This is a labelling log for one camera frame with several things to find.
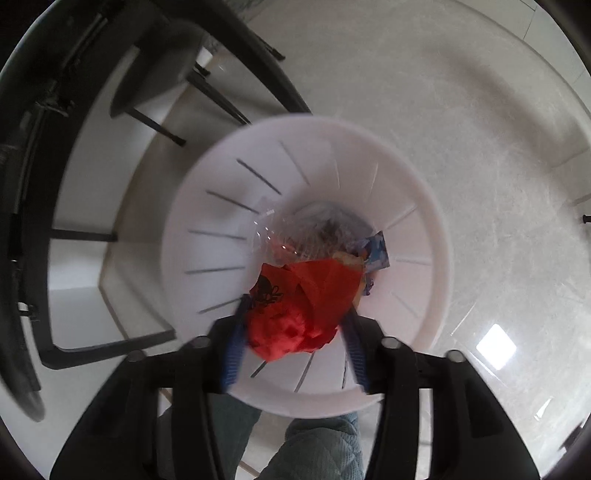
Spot white plastic trash bin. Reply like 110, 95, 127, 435
161, 115, 451, 418

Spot person's quilted green trousers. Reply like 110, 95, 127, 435
157, 394, 385, 480

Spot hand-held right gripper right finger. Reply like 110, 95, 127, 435
339, 305, 541, 480

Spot grey stool black legs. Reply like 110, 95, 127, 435
108, 23, 252, 148

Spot blue patterned wrapper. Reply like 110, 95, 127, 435
351, 231, 391, 296

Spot white table black frame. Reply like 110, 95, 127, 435
0, 0, 315, 422

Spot red plastic bag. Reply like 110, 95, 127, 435
247, 258, 365, 363

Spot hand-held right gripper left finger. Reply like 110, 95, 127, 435
50, 295, 252, 480

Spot orange snack wrapper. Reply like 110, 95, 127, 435
333, 250, 368, 306

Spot clear plastic packaging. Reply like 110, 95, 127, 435
252, 200, 375, 268

